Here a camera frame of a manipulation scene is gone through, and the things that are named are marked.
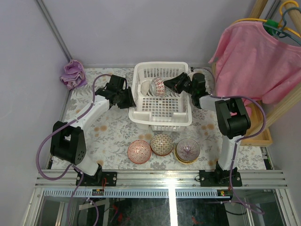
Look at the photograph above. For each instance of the wooden hanging rod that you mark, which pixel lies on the wooden hanging rod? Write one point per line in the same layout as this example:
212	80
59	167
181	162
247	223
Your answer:
294	14

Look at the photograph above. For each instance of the purple striped bowl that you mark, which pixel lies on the purple striped bowl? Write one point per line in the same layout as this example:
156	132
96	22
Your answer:
188	149

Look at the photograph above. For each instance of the red eye pattern bowl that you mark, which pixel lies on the red eye pattern bowl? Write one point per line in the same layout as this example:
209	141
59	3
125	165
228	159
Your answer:
139	152

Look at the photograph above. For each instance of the yellow clothes hanger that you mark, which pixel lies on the yellow clothes hanger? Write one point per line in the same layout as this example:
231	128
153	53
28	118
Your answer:
295	39

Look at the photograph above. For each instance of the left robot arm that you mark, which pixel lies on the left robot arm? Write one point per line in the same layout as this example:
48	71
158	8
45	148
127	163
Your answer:
68	141

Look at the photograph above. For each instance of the pink t-shirt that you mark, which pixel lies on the pink t-shirt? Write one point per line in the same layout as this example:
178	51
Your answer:
251	63

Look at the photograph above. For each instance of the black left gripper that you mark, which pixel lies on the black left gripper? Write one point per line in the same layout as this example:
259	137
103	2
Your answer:
122	98

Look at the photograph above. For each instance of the floral table mat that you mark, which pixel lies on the floral table mat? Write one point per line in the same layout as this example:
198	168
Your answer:
109	137

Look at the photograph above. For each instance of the yellow rimmed bottom bowl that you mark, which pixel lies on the yellow rimmed bottom bowl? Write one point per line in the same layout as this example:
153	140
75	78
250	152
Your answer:
184	162

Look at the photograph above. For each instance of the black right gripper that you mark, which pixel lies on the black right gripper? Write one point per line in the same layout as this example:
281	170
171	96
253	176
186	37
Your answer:
175	84

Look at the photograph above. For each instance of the green clothes hanger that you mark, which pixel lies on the green clothes hanger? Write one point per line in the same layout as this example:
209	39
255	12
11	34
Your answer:
279	29

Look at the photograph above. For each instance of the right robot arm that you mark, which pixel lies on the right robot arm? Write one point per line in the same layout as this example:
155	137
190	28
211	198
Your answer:
232	117

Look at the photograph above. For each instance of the purple folded cloth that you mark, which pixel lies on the purple folded cloth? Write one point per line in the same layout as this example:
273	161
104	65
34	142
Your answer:
74	75

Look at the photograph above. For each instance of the aluminium mounting rail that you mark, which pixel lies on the aluminium mounting rail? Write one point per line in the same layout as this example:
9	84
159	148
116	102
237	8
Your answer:
251	179

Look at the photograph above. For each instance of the white plastic dish rack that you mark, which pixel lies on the white plastic dish rack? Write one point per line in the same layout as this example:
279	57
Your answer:
169	113

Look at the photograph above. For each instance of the brown checker pattern bowl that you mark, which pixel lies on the brown checker pattern bowl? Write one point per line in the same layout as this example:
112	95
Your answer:
162	144

